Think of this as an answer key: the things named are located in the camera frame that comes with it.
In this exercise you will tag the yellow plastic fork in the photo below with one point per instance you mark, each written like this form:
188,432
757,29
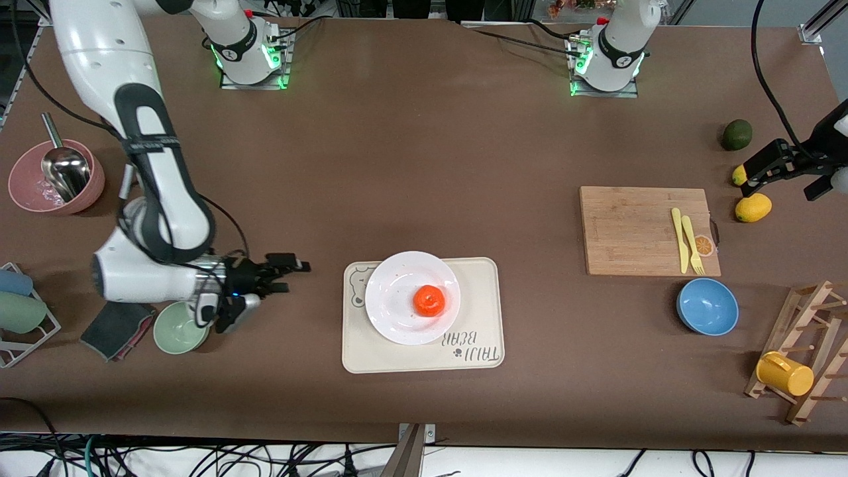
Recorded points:
693,248

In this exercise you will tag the green plastic bowl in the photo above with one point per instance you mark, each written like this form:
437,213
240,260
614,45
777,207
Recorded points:
175,334

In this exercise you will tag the metal scoop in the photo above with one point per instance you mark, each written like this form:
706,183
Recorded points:
66,172

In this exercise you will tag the aluminium corner profile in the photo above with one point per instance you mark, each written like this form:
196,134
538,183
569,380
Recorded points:
821,20

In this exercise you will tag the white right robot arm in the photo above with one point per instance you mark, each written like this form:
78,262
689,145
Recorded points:
99,40

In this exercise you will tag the pink bowl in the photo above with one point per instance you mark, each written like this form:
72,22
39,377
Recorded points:
26,195

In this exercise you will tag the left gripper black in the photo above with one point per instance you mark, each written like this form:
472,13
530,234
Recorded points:
823,142

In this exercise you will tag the yellow plastic mug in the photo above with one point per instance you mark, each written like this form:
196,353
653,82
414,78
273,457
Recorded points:
788,376

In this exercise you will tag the white round plate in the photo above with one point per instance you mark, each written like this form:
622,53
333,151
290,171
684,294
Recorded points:
394,298

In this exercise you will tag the yellow lemon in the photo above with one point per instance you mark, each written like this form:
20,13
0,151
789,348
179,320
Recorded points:
755,209
739,176

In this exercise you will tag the orange slice round tag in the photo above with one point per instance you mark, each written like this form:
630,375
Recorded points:
706,246

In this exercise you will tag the green plastic cup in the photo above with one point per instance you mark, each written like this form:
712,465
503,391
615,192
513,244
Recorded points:
20,313

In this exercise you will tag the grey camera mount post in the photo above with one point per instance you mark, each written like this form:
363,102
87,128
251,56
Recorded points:
407,457

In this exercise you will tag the dark folded cloth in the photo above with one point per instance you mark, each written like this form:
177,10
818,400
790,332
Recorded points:
116,331

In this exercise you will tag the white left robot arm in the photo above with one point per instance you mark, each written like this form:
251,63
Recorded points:
619,46

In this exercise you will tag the blue plastic cup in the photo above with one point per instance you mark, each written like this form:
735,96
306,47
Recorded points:
13,283

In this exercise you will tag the cream tray with bear print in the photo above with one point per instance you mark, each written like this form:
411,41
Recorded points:
483,291

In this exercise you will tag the wooden peg drying rack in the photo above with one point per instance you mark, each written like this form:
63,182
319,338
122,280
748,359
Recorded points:
818,311

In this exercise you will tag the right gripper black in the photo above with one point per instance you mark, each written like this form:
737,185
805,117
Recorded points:
244,273

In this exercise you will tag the orange mandarin fruit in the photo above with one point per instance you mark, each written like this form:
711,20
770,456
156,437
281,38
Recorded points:
428,301

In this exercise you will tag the bamboo cutting board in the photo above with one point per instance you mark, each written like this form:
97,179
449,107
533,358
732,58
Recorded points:
629,232

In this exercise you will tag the dark green avocado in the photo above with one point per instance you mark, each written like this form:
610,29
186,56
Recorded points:
737,134

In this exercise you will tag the yellow plastic knife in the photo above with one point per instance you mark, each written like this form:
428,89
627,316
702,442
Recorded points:
680,242

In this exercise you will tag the blue plastic bowl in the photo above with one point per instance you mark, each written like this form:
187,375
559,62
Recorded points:
707,307

